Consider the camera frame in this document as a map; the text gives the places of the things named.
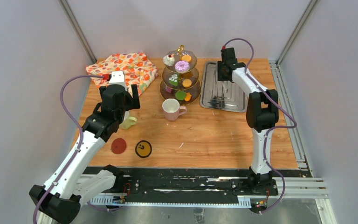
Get white cup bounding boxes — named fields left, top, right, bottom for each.
left=119, top=112, right=138, bottom=130

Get long metal tongs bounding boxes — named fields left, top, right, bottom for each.
left=215, top=81, right=230, bottom=108

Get magenta square cake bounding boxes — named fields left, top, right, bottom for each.
left=165, top=86, right=174, bottom=94

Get pink mug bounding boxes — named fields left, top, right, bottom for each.
left=162, top=98, right=187, bottom=121

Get orange round biscuit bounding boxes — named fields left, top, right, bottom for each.
left=182, top=79, right=192, bottom=88
left=181, top=55, right=192, bottom=63

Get brown bread roll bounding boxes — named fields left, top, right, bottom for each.
left=183, top=72, right=193, bottom=79

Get green square cake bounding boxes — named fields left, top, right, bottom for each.
left=168, top=73, right=179, bottom=86

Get purple frosted donut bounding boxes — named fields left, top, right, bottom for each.
left=174, top=60, right=190, bottom=73

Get three-tier glass cake stand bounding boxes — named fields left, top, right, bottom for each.
left=160, top=45, right=201, bottom=105

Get white cream cupcake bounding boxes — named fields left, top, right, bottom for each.
left=162, top=54, right=175, bottom=67

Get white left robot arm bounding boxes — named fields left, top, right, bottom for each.
left=29, top=84, right=140, bottom=224

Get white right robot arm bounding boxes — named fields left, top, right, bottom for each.
left=217, top=46, right=279, bottom=195

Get floral orange cloth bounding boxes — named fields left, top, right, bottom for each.
left=85, top=52, right=158, bottom=95

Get metal serving tray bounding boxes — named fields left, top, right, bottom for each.
left=200, top=61, right=247, bottom=113

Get red round coaster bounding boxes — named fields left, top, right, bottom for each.
left=110, top=138, right=127, bottom=154

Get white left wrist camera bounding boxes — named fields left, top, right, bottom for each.
left=108, top=70, right=128, bottom=90

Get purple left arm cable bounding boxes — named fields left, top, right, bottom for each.
left=32, top=74, right=111, bottom=224

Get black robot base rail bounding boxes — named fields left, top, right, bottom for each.
left=83, top=167, right=294, bottom=205

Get aluminium frame post right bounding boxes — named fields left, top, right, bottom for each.
left=275, top=0, right=319, bottom=67

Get aluminium frame post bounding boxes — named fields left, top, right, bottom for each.
left=275, top=0, right=319, bottom=67
left=58, top=0, right=97, bottom=63

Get aluminium frame post left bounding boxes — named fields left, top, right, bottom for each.
left=58, top=0, right=97, bottom=63

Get white slotted cable duct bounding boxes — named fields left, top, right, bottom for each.
left=89, top=195, right=252, bottom=208

